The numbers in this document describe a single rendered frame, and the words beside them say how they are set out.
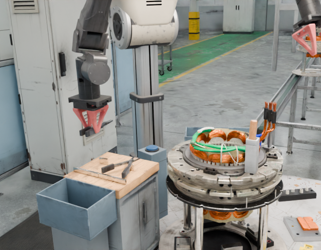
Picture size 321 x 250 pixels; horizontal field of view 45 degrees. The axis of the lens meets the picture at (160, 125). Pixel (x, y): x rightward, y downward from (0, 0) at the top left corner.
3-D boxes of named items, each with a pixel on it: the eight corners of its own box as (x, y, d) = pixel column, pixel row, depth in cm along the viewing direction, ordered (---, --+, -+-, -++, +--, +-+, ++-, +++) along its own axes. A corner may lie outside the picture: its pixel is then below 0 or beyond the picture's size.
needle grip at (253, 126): (255, 145, 97) (257, 122, 95) (247, 144, 97) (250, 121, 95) (254, 142, 98) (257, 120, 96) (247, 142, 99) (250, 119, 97)
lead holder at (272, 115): (275, 123, 105) (276, 111, 104) (260, 121, 107) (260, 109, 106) (279, 120, 108) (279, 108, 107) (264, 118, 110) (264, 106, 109)
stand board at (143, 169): (119, 199, 99) (119, 191, 98) (63, 184, 108) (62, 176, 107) (159, 169, 115) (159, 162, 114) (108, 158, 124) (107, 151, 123)
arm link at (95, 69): (105, 32, 103) (73, 29, 99) (121, 36, 94) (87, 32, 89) (100, 77, 106) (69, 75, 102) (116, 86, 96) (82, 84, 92)
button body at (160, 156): (168, 214, 140) (166, 149, 133) (154, 222, 136) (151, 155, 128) (154, 208, 145) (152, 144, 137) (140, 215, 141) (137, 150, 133)
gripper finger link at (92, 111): (96, 138, 103) (92, 103, 100) (75, 134, 106) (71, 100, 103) (111, 130, 109) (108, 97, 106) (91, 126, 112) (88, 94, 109)
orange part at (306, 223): (318, 230, 126) (319, 227, 125) (303, 230, 126) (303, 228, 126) (311, 218, 132) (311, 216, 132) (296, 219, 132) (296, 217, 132)
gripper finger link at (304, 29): (337, 48, 101) (326, 15, 103) (318, 50, 98) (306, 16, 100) (318, 58, 107) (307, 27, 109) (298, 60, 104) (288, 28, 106)
